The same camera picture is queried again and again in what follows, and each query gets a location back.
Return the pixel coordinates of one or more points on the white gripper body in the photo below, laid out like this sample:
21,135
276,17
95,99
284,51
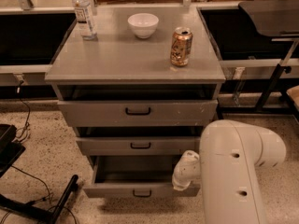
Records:
183,173

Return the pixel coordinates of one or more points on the grey bottom drawer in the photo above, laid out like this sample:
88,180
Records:
136,176

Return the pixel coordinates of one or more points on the grey drawer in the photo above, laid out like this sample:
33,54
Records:
137,113
173,145
136,176

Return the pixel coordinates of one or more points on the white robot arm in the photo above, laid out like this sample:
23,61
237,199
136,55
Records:
229,152

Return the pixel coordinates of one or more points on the grey middle drawer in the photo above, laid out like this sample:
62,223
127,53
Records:
173,145

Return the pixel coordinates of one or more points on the grey top drawer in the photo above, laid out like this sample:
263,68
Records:
137,113

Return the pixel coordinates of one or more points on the grey drawer cabinet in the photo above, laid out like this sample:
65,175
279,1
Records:
118,66

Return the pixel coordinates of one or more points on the golden drink can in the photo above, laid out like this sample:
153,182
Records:
181,46

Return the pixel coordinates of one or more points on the white ceramic bowl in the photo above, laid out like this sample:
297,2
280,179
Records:
143,25

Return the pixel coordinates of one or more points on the black stand right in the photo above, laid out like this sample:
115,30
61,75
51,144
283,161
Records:
277,19

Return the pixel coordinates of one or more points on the clear plastic water bottle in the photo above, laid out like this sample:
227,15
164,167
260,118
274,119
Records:
84,16

